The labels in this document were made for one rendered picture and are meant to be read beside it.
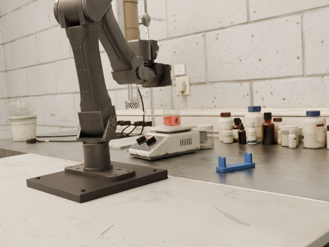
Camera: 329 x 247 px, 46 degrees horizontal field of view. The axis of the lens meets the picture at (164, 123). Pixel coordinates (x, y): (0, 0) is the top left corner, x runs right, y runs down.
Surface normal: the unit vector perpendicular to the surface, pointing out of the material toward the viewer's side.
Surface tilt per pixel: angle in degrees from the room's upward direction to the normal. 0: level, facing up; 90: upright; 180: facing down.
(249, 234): 0
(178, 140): 90
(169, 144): 90
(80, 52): 100
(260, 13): 90
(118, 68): 132
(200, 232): 0
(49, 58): 90
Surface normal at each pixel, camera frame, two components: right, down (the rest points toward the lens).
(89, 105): -0.40, 0.27
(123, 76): -0.27, 0.75
